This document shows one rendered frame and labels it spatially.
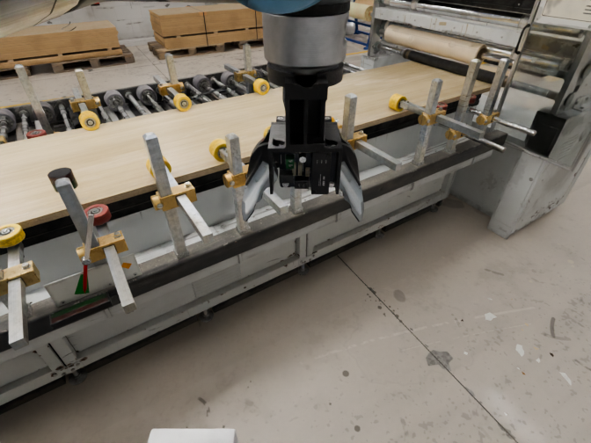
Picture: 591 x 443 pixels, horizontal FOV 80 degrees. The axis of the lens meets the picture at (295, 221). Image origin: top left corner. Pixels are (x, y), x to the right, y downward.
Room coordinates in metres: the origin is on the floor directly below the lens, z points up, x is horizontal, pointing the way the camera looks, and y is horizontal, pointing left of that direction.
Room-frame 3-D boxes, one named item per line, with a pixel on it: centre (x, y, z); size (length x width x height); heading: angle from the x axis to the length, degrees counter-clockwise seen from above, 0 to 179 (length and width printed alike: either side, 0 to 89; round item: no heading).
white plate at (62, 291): (0.78, 0.64, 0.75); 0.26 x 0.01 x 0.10; 123
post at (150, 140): (0.95, 0.42, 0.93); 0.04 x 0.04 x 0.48; 33
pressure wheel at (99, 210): (0.94, 0.66, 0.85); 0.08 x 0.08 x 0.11
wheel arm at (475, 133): (1.64, -0.67, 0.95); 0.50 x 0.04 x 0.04; 33
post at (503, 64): (1.90, -1.05, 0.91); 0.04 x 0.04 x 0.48; 33
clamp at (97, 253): (0.83, 0.61, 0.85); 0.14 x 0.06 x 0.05; 123
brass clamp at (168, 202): (0.96, 0.40, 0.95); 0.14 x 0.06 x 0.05; 123
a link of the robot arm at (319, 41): (0.35, -0.01, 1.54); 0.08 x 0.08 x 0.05
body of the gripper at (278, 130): (0.34, -0.01, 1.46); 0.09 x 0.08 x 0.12; 0
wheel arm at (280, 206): (1.10, 0.17, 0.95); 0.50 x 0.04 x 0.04; 33
